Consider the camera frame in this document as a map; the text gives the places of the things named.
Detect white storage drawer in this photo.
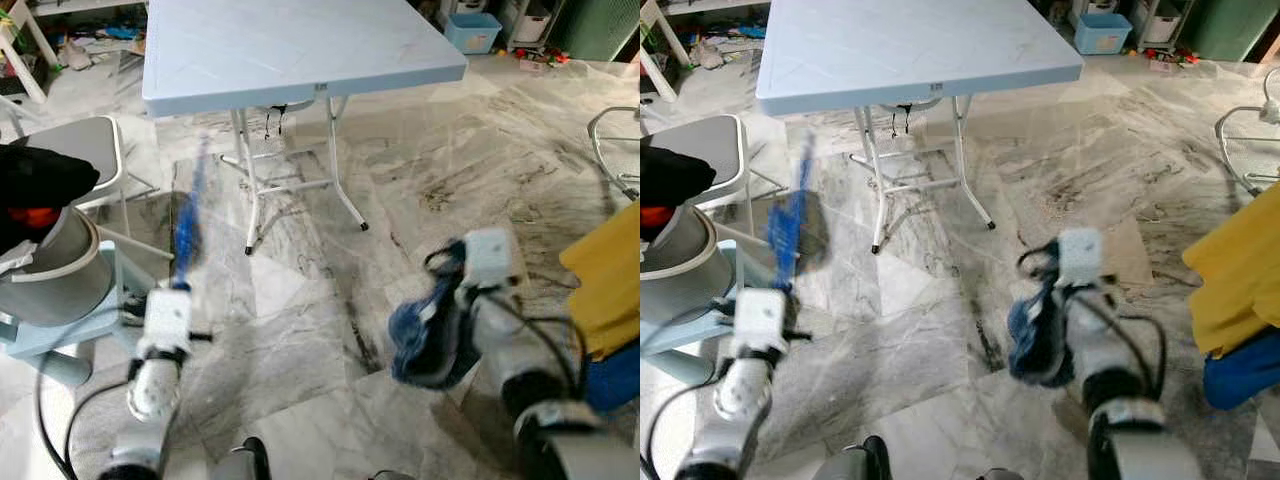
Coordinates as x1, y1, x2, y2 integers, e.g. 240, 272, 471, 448
500, 0, 556, 51
1130, 0, 1186, 49

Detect colourful floor toys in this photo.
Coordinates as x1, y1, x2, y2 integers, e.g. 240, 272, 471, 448
1130, 48, 1201, 73
515, 48, 571, 73

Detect blue plaid shirt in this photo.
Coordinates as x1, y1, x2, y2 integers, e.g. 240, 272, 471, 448
1005, 265, 1076, 389
388, 240, 483, 391

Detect yellow polo shirt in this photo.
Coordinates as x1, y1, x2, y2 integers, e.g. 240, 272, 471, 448
558, 200, 641, 361
1182, 180, 1280, 359

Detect blue plastic basket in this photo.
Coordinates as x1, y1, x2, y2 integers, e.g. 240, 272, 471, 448
1073, 12, 1135, 57
444, 12, 504, 56

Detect green cabinet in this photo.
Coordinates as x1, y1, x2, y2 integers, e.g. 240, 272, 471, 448
1175, 0, 1280, 63
545, 0, 641, 63

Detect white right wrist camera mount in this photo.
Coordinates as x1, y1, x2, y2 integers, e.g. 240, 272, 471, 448
460, 228, 517, 296
1058, 228, 1104, 291

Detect white laundry basket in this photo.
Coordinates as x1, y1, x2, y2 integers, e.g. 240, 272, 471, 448
640, 205, 738, 326
0, 205, 116, 328

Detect light blue plastic stool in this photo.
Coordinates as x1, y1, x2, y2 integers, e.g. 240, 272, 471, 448
0, 238, 161, 389
640, 240, 766, 386

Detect black knit garment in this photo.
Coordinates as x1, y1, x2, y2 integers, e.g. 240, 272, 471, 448
0, 143, 101, 256
640, 143, 719, 246

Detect grey folding chair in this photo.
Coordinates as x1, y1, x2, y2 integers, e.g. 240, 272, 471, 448
8, 113, 161, 216
645, 113, 791, 216

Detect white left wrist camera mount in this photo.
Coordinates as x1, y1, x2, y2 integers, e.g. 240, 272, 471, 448
138, 288, 194, 359
728, 288, 791, 359

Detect white garment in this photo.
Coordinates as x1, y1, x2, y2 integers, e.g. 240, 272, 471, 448
0, 240, 41, 278

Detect white shelf rack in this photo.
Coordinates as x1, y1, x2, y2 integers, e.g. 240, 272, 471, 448
640, 0, 681, 106
0, 0, 61, 106

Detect light blue folding table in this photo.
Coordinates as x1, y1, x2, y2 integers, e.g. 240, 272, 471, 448
142, 0, 469, 256
755, 0, 1087, 256

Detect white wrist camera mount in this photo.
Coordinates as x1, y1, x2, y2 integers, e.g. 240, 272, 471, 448
460, 228, 517, 296
728, 288, 791, 359
1058, 228, 1104, 291
138, 288, 194, 359

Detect white tubular fan stand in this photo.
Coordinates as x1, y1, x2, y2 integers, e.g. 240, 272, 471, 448
587, 105, 641, 201
1215, 70, 1280, 199

